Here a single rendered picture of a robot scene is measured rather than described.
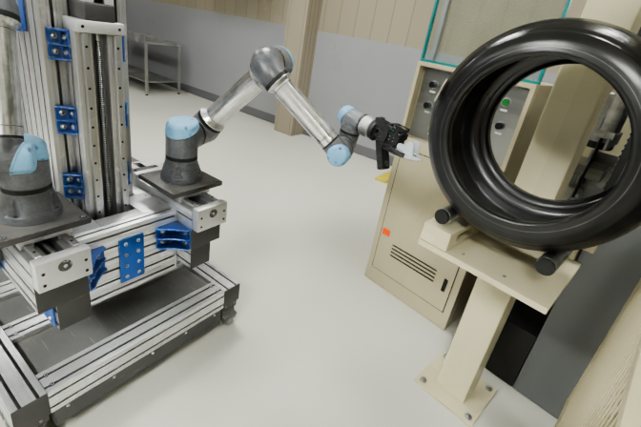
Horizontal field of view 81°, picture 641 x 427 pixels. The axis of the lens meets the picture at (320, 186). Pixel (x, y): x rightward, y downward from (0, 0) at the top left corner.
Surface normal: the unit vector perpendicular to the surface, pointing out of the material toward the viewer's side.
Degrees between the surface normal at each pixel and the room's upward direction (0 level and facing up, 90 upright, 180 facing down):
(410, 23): 90
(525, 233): 100
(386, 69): 90
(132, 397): 0
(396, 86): 90
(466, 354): 90
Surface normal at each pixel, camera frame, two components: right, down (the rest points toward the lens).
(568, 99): -0.71, 0.17
